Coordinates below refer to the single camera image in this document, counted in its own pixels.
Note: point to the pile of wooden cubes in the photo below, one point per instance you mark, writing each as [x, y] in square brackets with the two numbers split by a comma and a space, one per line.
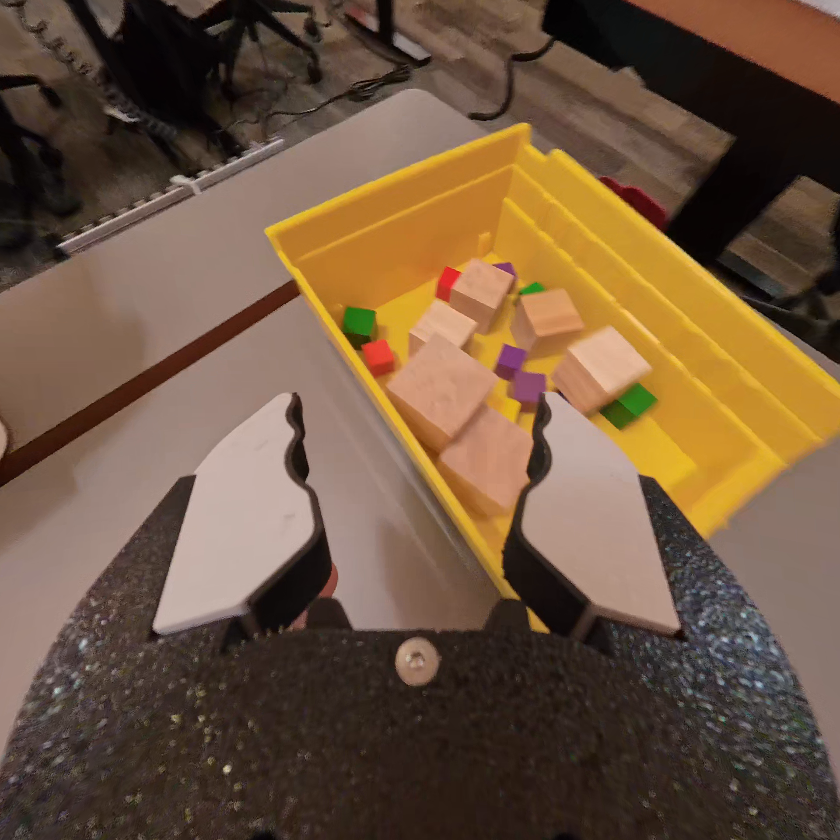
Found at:
[439, 387]

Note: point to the person's left hand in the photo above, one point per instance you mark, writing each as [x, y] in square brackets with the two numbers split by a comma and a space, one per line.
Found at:
[331, 584]

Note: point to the wooden desk black legs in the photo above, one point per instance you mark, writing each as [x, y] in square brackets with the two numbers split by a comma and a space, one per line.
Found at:
[754, 33]

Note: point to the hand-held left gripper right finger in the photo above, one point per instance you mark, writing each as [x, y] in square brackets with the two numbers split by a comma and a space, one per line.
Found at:
[590, 525]

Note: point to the yellow plastic box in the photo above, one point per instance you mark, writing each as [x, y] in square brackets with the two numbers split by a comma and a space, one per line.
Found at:
[689, 407]

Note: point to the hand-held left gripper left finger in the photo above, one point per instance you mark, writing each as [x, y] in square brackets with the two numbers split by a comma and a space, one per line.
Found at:
[243, 525]

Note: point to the black office chair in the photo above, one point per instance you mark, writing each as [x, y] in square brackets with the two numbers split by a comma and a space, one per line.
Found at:
[170, 46]
[26, 144]

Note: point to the red object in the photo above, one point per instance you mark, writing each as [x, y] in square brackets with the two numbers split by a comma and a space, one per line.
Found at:
[640, 200]

